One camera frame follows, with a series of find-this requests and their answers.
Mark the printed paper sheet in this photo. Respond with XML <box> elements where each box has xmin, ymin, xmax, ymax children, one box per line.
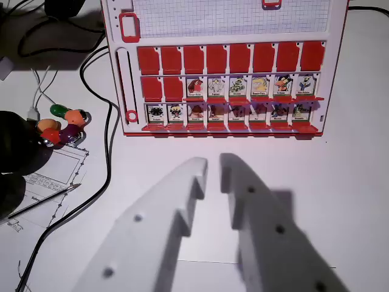
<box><xmin>0</xmin><ymin>141</ymin><xmax>91</xmax><ymax>292</ymax></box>

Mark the black ballpoint pen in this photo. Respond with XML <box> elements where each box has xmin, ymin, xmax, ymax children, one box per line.
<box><xmin>7</xmin><ymin>182</ymin><xmax>82</xmax><ymax>220</ymax></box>

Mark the colourful capped keys bunch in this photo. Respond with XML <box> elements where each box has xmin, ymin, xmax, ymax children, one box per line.
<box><xmin>35</xmin><ymin>103</ymin><xmax>91</xmax><ymax>148</ymax></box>

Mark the dark fabric bag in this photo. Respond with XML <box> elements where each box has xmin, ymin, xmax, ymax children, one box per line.
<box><xmin>0</xmin><ymin>110</ymin><xmax>55</xmax><ymax>220</ymax></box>

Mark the small white block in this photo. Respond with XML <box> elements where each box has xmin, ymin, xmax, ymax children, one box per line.
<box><xmin>0</xmin><ymin>57</ymin><xmax>15</xmax><ymax>81</ymax></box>

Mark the red and white game board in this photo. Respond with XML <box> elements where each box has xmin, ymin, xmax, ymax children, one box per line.
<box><xmin>101</xmin><ymin>0</ymin><xmax>350</xmax><ymax>140</ymax></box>

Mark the black box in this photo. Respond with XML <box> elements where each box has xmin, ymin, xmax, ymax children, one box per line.
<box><xmin>44</xmin><ymin>0</ymin><xmax>87</xmax><ymax>18</ymax></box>

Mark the long black cable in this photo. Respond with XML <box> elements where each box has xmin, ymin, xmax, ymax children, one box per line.
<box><xmin>15</xmin><ymin>45</ymin><xmax>122</xmax><ymax>292</ymax></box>

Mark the white cable with plug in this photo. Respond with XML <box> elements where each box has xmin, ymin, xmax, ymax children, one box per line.
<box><xmin>26</xmin><ymin>66</ymin><xmax>59</xmax><ymax>122</ymax></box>

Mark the looped black cable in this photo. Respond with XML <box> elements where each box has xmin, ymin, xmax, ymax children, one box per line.
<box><xmin>17</xmin><ymin>15</ymin><xmax>106</xmax><ymax>59</ymax></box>

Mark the thin black cable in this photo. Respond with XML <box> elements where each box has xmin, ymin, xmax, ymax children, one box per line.
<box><xmin>347</xmin><ymin>5</ymin><xmax>389</xmax><ymax>18</ymax></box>

